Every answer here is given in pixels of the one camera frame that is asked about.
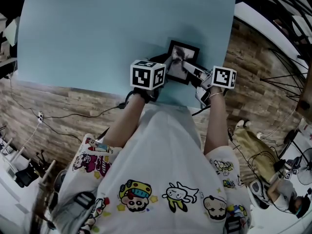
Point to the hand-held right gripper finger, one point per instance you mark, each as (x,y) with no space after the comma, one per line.
(191,66)
(201,74)

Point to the black metal rack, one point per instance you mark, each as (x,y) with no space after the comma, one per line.
(287,33)

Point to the person's right forearm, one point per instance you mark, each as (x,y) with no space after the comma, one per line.
(217,123)

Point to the black picture frame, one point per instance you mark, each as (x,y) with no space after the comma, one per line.
(192,51)

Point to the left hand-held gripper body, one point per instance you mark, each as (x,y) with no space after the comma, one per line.
(143,75)

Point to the white power strip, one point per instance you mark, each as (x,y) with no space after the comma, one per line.
(40,116)

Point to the person's left forearm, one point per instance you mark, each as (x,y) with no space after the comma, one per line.
(124,123)

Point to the black standing fan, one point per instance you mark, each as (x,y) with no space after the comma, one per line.
(304,166)

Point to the white router with antennas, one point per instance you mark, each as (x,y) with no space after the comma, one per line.
(11,164)

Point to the black box device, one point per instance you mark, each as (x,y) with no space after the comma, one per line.
(26,175)

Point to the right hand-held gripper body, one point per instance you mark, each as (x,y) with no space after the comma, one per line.
(219,78)

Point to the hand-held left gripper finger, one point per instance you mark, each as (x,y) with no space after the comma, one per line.
(158,57)
(170,63)

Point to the white cartoon print shirt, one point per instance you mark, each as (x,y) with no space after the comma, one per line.
(158,169)

